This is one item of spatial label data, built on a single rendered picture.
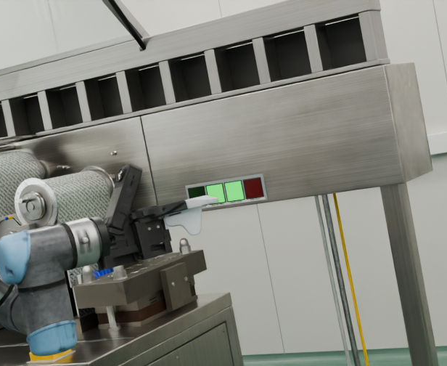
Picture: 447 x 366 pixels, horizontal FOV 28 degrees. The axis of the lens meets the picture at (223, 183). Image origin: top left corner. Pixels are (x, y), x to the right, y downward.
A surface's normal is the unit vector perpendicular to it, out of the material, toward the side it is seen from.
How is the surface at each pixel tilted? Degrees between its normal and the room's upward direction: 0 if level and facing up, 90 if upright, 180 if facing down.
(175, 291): 90
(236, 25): 90
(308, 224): 90
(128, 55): 90
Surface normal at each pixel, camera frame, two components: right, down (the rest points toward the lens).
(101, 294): -0.48, 0.14
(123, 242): 0.46, -0.18
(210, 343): 0.85, -0.13
